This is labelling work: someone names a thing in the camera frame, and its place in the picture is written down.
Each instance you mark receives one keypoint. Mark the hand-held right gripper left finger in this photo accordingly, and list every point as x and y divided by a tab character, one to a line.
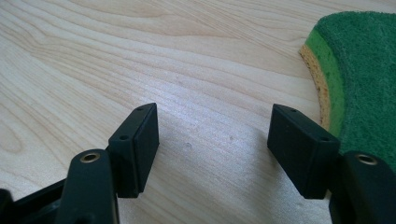
137	155

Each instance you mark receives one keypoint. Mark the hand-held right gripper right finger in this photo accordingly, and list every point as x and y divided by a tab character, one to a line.
299	155

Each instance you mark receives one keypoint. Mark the green scouring sponge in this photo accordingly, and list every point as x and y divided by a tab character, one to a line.
364	81

